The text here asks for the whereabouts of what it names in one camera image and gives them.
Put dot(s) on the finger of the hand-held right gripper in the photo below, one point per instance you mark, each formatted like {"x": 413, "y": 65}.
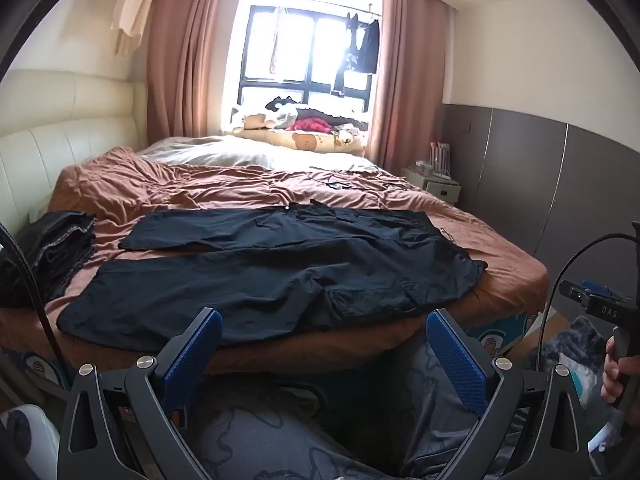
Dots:
{"x": 572, "y": 291}
{"x": 600, "y": 290}

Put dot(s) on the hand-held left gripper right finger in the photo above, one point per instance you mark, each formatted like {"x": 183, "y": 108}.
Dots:
{"x": 457, "y": 360}

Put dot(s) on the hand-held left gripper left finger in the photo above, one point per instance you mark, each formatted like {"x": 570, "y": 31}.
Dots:
{"x": 192, "y": 360}

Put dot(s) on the black pants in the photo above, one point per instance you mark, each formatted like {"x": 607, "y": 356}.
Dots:
{"x": 280, "y": 270}

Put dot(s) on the person's right hand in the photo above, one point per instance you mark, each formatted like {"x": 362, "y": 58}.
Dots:
{"x": 612, "y": 365}

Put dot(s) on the grey fuzzy rug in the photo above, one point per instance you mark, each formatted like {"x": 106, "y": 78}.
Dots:
{"x": 575, "y": 340}

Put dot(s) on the person's legs in grey pajamas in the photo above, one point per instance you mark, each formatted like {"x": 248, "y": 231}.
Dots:
{"x": 300, "y": 435}

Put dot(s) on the blue cartoon print bed sheet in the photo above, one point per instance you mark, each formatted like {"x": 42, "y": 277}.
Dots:
{"x": 35, "y": 365}

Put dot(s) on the white nightstand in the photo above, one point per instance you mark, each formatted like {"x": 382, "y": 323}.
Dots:
{"x": 440, "y": 192}

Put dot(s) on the brown blanket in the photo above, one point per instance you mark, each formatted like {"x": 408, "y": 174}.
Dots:
{"x": 200, "y": 190}

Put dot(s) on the stack of dark folded clothes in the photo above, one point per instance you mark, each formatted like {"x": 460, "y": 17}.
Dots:
{"x": 50, "y": 250}

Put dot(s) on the white rounded object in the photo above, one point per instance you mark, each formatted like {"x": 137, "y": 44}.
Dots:
{"x": 25, "y": 445}

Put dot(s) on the white bed sheet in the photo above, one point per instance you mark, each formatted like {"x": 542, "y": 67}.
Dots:
{"x": 225, "y": 152}

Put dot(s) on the pink curtain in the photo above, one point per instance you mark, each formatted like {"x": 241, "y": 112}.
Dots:
{"x": 415, "y": 85}
{"x": 185, "y": 60}

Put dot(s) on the red cloth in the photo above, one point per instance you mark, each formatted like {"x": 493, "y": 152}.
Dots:
{"x": 310, "y": 125}

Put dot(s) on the black white plush toy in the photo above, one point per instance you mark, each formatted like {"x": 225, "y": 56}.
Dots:
{"x": 282, "y": 107}

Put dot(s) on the cream padded bed headboard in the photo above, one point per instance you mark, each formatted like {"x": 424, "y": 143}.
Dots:
{"x": 75, "y": 110}

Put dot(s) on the black hanging clothes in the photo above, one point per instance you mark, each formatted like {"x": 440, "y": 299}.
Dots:
{"x": 367, "y": 45}

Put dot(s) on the pink hanging garment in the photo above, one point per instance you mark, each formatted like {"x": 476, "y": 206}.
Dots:
{"x": 275, "y": 45}

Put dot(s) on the black framed window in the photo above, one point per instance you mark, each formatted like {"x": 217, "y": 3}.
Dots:
{"x": 300, "y": 50}

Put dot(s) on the cream hanging garment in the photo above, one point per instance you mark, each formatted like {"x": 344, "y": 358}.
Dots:
{"x": 132, "y": 5}

